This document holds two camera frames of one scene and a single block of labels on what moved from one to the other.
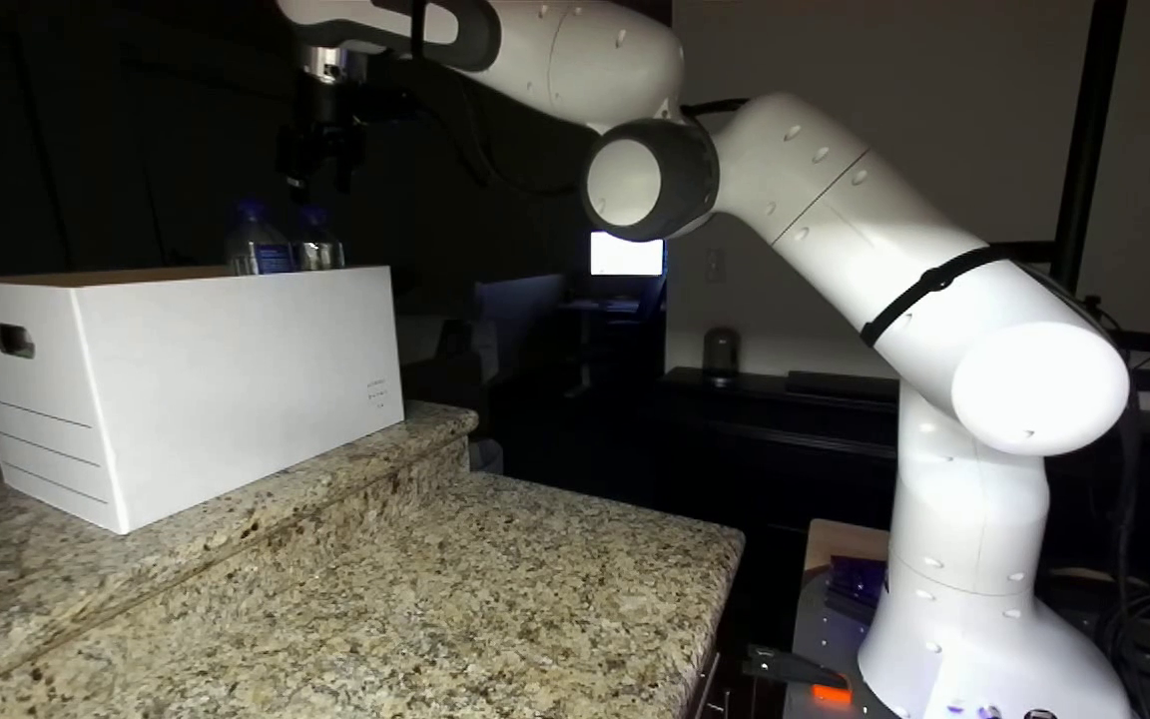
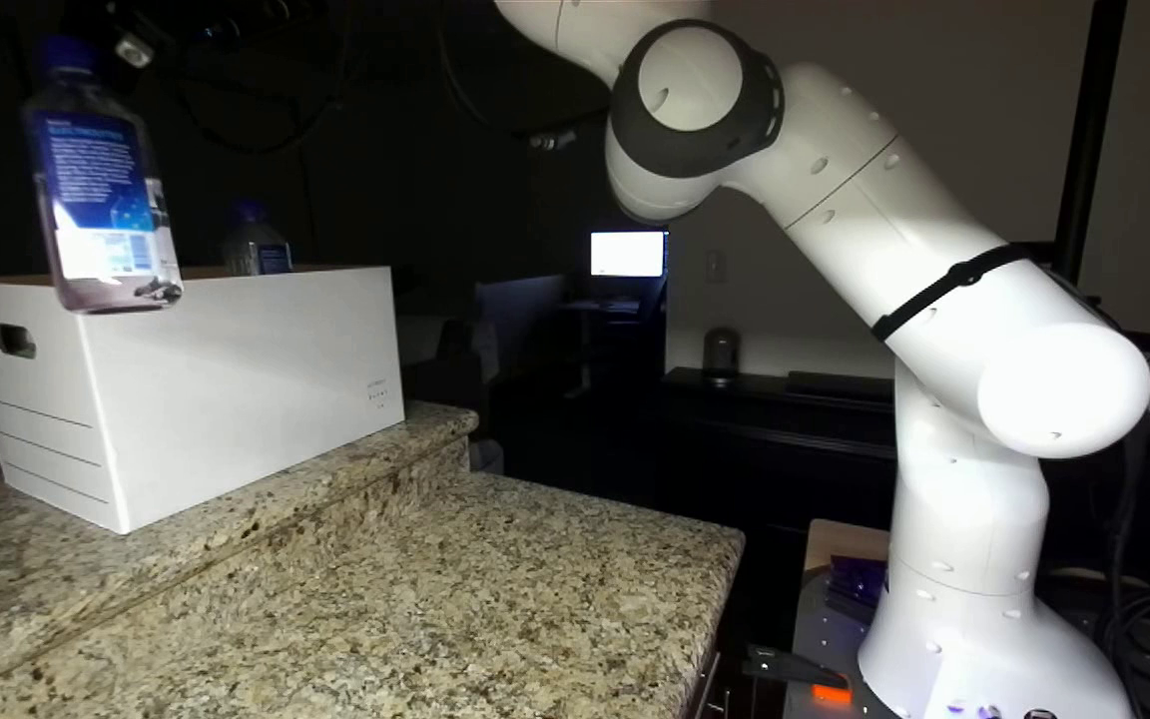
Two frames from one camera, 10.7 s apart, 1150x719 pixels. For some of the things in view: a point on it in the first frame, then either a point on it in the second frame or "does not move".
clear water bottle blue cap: [319, 245] → [107, 212]
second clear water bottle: [260, 248] does not move
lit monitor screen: [626, 257] does not move
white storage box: [134, 399] does not move
